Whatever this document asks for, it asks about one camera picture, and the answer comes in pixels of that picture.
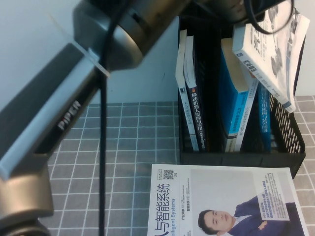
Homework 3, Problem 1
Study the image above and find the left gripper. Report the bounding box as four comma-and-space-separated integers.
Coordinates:
196, 0, 293, 25

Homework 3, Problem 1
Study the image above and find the white car suspension book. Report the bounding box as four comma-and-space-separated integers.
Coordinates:
232, 7, 311, 114

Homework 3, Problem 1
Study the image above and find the thin white spine book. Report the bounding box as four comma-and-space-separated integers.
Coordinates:
175, 29, 200, 152

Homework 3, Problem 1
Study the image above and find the blue cover paperback book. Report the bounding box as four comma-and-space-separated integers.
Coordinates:
219, 38, 259, 152

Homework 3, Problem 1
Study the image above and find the black spine robot book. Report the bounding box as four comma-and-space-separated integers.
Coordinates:
184, 36, 207, 152

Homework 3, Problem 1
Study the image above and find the white book orange stripe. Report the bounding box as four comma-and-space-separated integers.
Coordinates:
239, 81, 259, 151

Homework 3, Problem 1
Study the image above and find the blue spine mechanical design book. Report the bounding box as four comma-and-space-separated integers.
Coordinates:
257, 83, 272, 150

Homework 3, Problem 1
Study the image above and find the black plastic book stand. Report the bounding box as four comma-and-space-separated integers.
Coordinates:
178, 9, 307, 179

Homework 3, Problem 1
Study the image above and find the grey checked tablecloth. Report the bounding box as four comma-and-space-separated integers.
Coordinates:
34, 95, 315, 236

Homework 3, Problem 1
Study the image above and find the intelligent systems magazine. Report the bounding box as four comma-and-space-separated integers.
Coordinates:
147, 163, 310, 236

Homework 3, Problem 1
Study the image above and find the thin black cable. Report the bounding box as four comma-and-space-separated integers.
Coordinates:
245, 0, 295, 34

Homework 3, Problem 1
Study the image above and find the clear cable tie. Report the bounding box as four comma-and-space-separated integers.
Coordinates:
70, 41, 111, 77

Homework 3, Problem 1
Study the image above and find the thick black cable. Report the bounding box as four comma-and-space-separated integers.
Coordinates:
97, 0, 124, 236

